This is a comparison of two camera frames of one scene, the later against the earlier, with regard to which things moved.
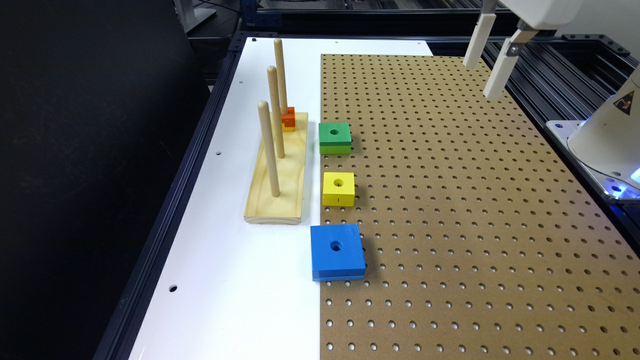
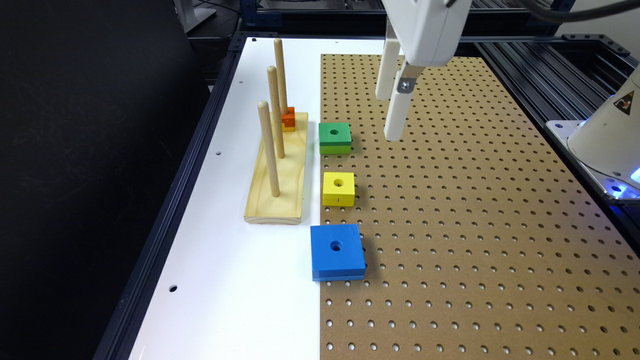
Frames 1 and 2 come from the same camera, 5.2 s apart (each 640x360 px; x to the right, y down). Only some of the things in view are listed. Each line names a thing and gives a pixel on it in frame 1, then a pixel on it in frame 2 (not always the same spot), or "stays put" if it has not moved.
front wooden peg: [265, 120] stays put
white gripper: [540, 14] to [428, 32]
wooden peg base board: [287, 207] stays put
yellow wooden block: [338, 189] stays put
